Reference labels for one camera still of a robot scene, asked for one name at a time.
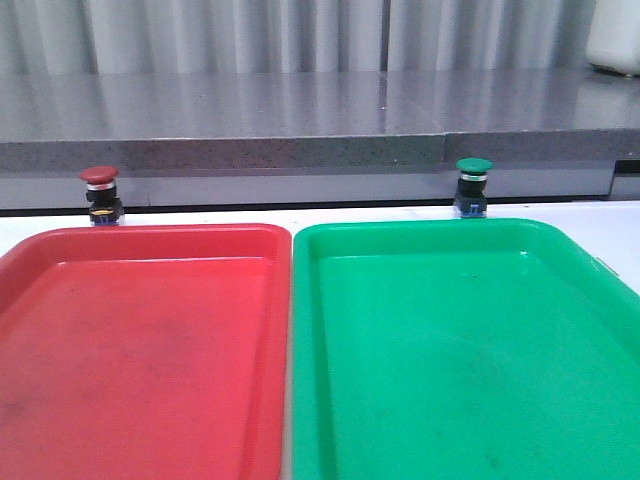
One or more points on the green mushroom push button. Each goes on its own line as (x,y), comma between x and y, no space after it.
(470,201)

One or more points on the red mushroom push button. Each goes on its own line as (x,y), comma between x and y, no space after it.
(106,208)

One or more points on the grey speckled stone counter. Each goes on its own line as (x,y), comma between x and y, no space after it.
(240,140)

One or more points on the green plastic tray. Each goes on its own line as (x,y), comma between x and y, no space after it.
(461,349)

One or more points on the red plastic tray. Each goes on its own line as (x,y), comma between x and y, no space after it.
(147,352)

